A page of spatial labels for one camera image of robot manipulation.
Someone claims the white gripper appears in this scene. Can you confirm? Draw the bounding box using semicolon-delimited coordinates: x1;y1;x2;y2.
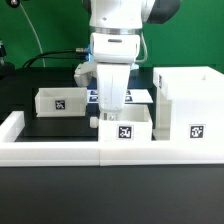
74;62;133;121

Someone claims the white drawer tray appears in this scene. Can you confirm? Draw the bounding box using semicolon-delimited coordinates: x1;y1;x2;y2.
90;104;153;143
35;87;87;117

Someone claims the white drawer cabinet box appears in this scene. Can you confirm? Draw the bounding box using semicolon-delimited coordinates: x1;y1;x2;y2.
153;66;224;142

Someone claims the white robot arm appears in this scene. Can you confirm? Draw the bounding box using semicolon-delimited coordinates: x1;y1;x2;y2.
74;0;181;120

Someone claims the fiducial marker sheet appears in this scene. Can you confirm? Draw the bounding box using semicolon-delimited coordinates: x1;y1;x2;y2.
87;89;153;104

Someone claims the black stand at left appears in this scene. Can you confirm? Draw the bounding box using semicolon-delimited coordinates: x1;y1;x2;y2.
0;40;15;77

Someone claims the black cable bundle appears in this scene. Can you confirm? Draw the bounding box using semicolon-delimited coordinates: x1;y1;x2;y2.
21;47;90;69

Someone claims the white U-shaped frame fence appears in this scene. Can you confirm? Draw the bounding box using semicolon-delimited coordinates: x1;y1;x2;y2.
0;111;224;167

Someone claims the thin white cable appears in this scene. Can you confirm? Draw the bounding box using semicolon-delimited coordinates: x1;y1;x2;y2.
18;2;46;68

